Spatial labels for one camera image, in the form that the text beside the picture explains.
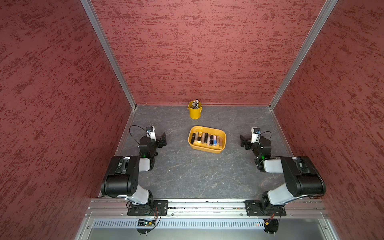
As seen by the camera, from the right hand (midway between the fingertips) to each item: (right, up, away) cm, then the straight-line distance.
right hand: (247, 136), depth 94 cm
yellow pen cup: (-34, +18, +10) cm, 40 cm away
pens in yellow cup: (-34, +21, +5) cm, 40 cm away
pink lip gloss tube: (-25, -3, +5) cm, 26 cm away
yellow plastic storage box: (-23, -8, -3) cm, 25 cm away
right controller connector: (+3, -41, -24) cm, 47 cm away
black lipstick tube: (-36, -2, +6) cm, 36 cm away
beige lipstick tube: (-19, -3, +4) cm, 19 cm away
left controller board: (-60, -41, -22) cm, 76 cm away
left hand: (-58, 0, 0) cm, 58 cm away
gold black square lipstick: (-31, -1, +6) cm, 32 cm away
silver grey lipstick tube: (-33, -1, +6) cm, 34 cm away
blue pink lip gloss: (-21, -3, +3) cm, 21 cm away
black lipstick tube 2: (-27, -1, +6) cm, 27 cm away
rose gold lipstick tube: (-17, -4, +3) cm, 18 cm away
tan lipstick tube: (-29, -2, +6) cm, 30 cm away
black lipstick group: (-23, -3, +5) cm, 24 cm away
